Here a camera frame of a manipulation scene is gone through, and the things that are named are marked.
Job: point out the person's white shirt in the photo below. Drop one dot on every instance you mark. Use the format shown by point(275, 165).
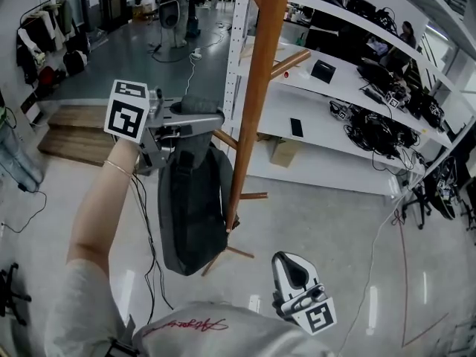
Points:
point(223, 333)

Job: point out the black phone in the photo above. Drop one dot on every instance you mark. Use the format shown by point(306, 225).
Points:
point(296, 127)

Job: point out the white power strip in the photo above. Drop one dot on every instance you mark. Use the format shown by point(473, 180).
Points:
point(196, 54)

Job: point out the wooden step platform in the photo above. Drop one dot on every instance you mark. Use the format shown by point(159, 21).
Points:
point(74, 136)

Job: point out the black bag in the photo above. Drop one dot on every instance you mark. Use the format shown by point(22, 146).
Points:
point(75, 62)

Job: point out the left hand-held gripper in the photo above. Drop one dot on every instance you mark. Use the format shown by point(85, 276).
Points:
point(124, 115)

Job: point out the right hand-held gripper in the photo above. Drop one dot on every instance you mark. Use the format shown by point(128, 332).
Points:
point(316, 316)

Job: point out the person's left forearm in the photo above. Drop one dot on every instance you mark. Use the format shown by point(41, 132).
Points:
point(100, 206)

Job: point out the wooden coat rack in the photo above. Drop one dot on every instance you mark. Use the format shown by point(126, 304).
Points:
point(256, 87)

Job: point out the small black box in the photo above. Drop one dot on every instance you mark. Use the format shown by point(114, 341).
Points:
point(323, 72)

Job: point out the clothes rail with garments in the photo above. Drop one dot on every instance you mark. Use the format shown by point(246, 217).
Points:
point(41, 39)

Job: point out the red bag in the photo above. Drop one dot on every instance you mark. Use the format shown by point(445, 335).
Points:
point(47, 76)

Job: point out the dark grey backpack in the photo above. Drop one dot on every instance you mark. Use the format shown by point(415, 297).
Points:
point(193, 206)

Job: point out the black office chair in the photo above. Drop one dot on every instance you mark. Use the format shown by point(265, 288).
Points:
point(9, 292)
point(420, 203)

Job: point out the white metal shelving unit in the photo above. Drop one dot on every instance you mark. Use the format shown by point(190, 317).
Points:
point(346, 84)

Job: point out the cardboard box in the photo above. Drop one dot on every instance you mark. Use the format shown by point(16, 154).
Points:
point(282, 154)

